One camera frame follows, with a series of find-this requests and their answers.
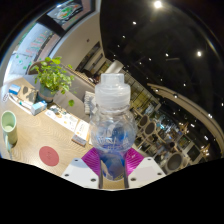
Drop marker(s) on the printed white paper sheets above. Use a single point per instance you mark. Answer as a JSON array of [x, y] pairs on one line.
[[65, 119]]

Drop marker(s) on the group of round-backed chairs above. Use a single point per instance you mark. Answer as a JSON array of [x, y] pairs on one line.
[[150, 128]]

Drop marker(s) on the white and orange box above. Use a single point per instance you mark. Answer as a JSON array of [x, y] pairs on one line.
[[81, 131]]

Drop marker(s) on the white toothpaste tube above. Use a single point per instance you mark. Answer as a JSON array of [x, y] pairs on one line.
[[21, 101]]

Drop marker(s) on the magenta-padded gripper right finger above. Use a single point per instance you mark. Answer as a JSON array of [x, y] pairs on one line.
[[135, 160]]

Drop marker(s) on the flat round red coaster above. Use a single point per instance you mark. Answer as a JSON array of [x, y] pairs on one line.
[[49, 156]]

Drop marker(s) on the pill blister pack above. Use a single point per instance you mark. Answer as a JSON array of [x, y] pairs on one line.
[[4, 97]]

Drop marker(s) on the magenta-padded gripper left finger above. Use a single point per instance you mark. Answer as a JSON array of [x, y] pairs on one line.
[[90, 161]]

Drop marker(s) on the green potted plant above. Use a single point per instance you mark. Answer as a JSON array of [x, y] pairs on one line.
[[52, 77]]

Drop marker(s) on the light blue carton box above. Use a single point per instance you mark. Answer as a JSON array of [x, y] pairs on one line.
[[38, 108]]

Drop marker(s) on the light green mug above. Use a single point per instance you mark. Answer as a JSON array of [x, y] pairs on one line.
[[9, 128]]

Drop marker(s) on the clear bottle with blue label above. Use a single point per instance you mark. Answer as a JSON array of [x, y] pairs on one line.
[[112, 130]]

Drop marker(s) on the small blue and white box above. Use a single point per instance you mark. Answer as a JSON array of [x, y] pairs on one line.
[[14, 89]]

